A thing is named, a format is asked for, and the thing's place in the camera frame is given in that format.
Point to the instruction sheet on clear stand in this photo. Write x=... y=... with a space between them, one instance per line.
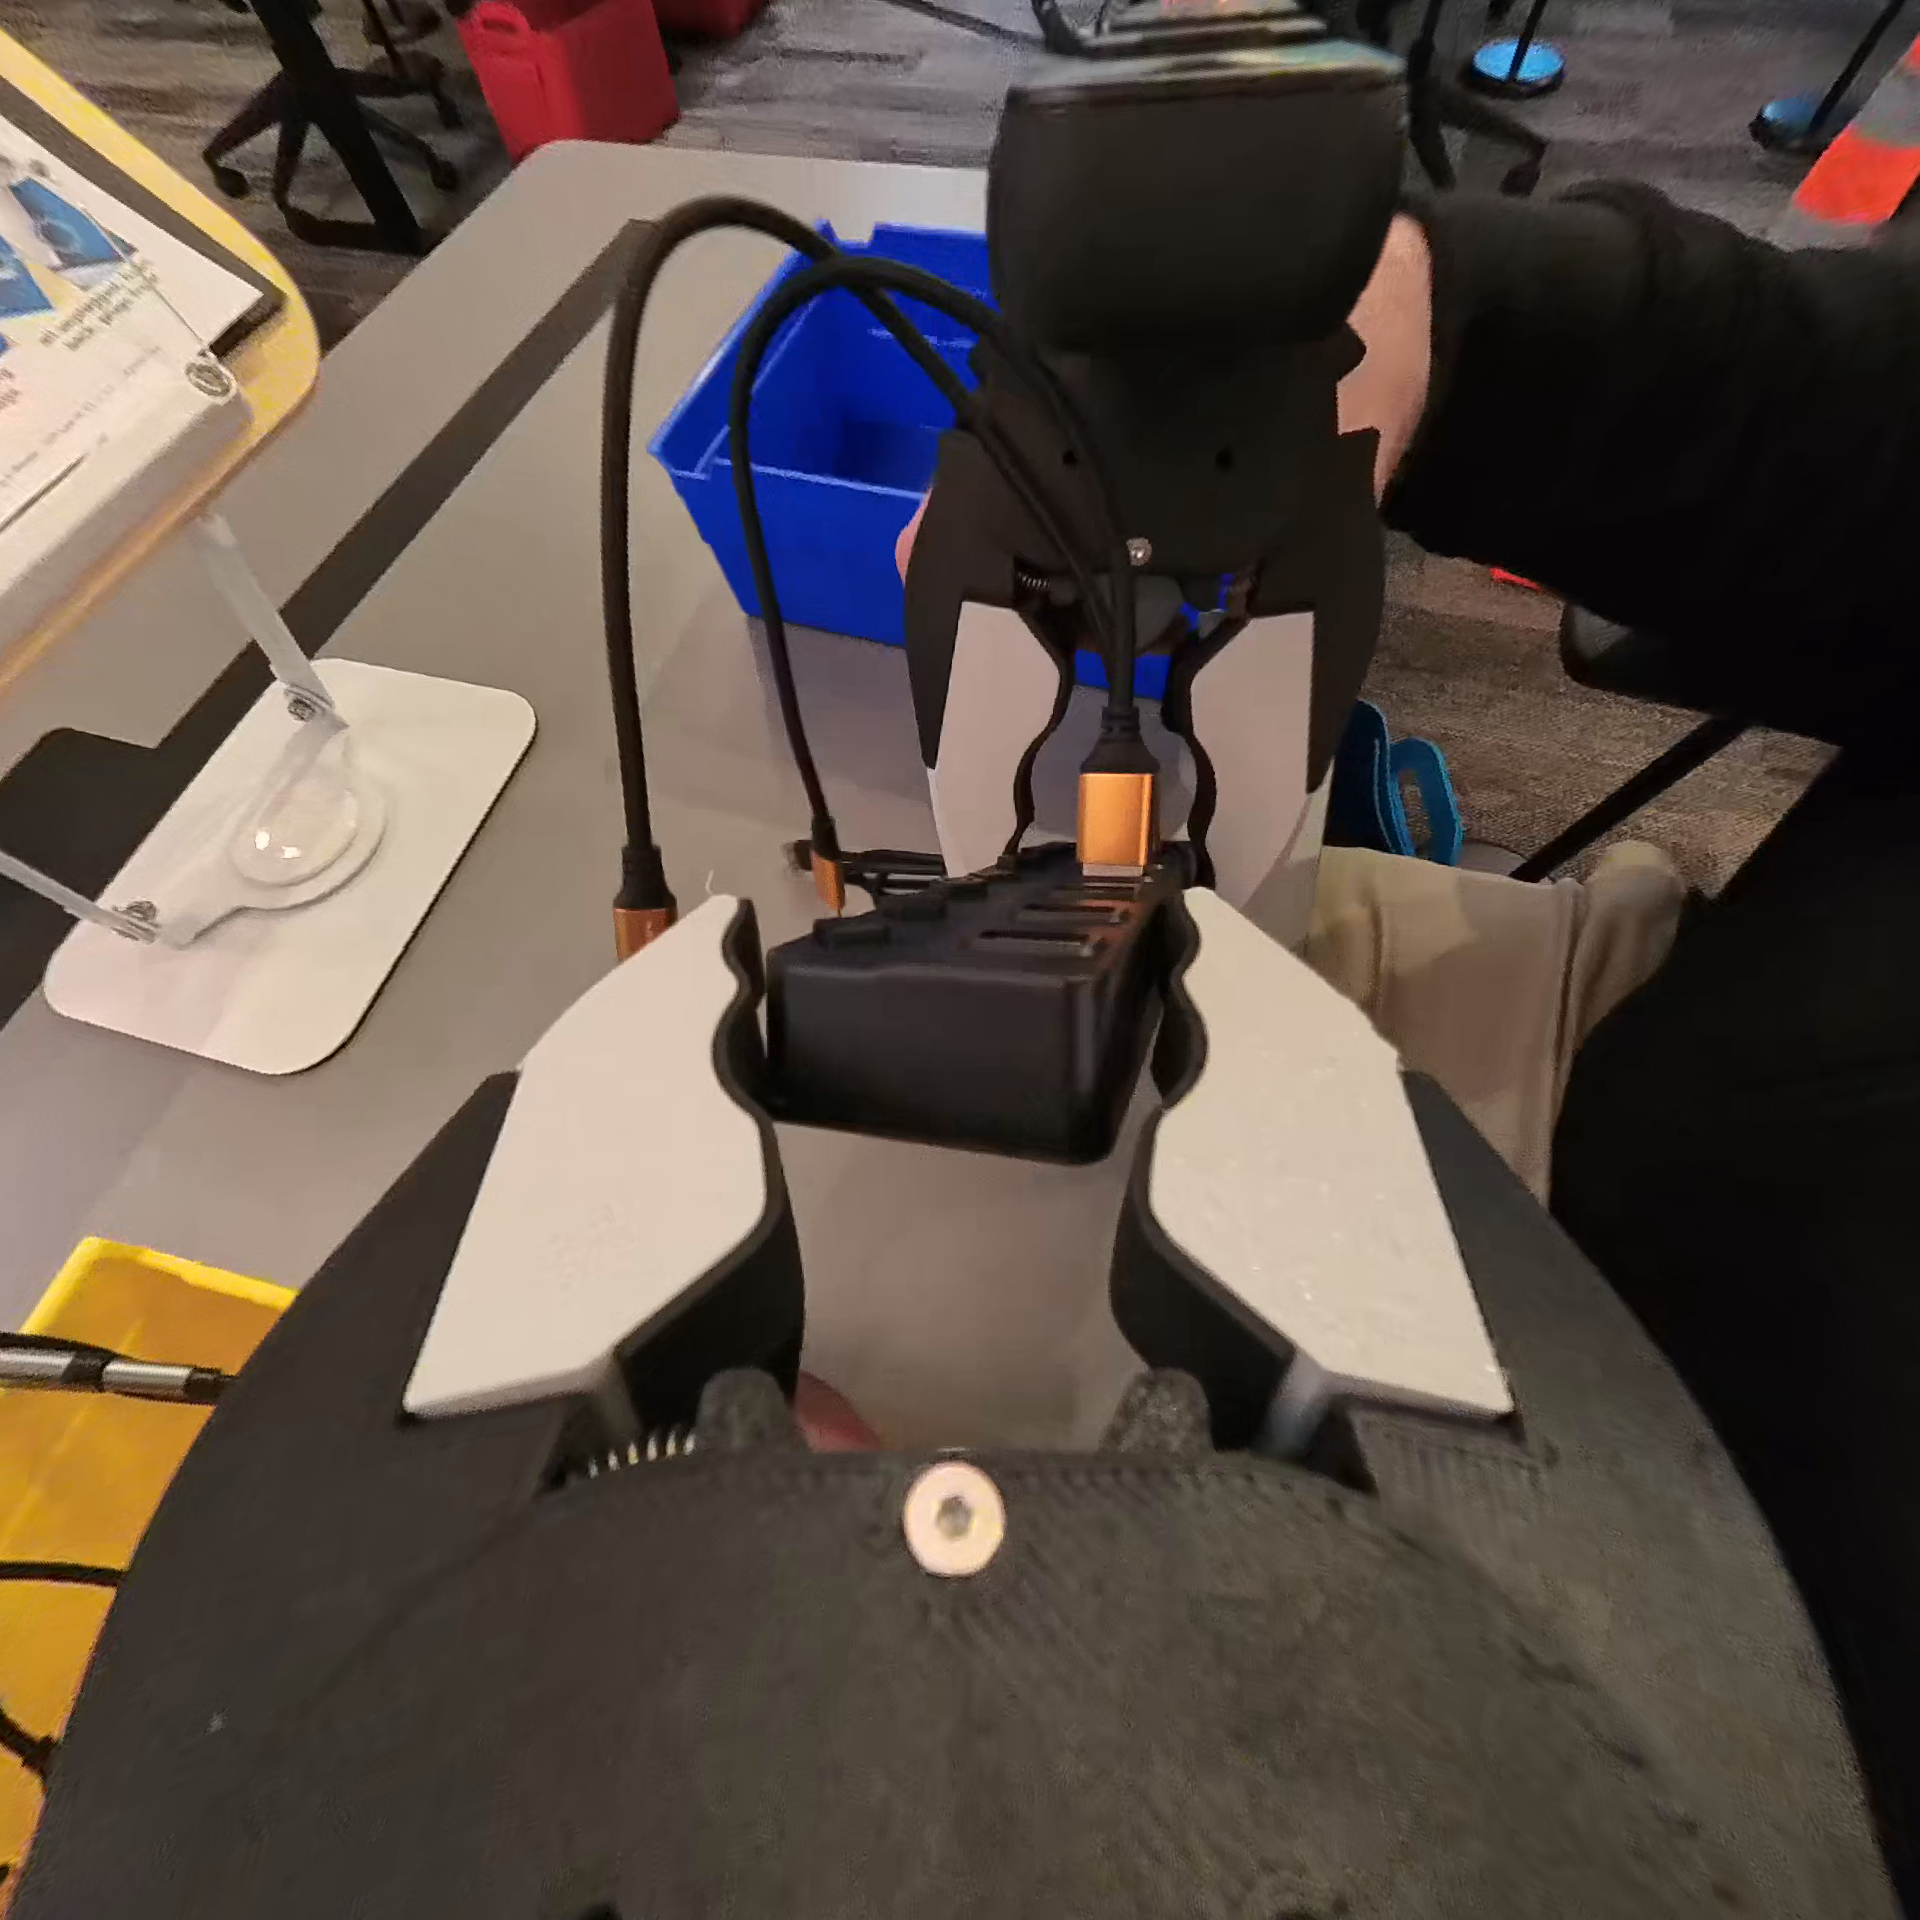
x=331 y=869

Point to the orange striped traffic cone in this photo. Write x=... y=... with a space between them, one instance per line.
x=1862 y=157

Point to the person's right hand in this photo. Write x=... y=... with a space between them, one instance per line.
x=1403 y=345

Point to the black office chair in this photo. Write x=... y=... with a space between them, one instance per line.
x=339 y=120

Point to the black usb hub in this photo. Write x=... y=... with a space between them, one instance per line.
x=945 y=1019

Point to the red plastic bin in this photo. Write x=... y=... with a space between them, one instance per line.
x=570 y=75

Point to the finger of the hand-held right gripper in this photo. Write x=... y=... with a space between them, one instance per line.
x=985 y=720
x=1267 y=733

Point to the yellow plastic bin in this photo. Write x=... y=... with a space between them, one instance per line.
x=107 y=1471

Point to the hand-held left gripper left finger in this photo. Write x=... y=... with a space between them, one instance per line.
x=601 y=1184

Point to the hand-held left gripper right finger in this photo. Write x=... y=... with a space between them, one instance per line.
x=1306 y=1184

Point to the person's khaki trouser leg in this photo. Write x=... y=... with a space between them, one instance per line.
x=1484 y=991

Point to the blue plastic bin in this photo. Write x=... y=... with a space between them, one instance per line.
x=839 y=434

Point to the person's dark sweater torso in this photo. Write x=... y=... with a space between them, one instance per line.
x=1771 y=1276

